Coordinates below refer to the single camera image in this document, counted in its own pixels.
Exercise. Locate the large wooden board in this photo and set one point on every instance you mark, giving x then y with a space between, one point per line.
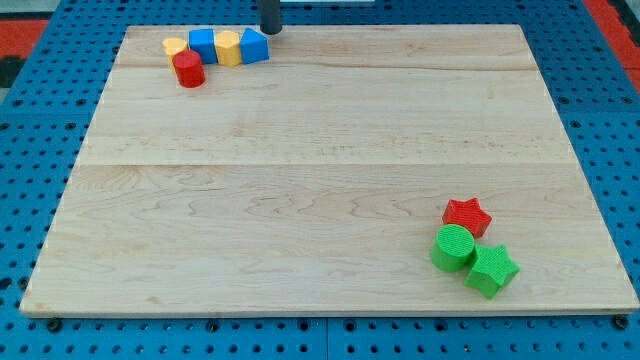
313 184

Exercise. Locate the blue triangle block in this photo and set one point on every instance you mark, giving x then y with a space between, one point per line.
254 47

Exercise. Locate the green cylinder block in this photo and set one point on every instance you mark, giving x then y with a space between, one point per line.
452 248

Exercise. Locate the red star block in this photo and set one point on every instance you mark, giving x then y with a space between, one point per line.
468 214

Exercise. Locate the yellow hexagon block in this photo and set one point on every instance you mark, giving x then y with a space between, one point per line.
227 46

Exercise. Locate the red cylinder block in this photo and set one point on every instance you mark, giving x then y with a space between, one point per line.
189 69

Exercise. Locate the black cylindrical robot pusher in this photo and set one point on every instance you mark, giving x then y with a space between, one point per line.
269 16

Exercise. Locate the blue cube block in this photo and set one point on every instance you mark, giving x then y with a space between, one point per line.
202 42

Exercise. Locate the green star block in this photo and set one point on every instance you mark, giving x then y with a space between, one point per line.
490 270

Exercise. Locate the yellow heart block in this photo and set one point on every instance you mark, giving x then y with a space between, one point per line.
172 46

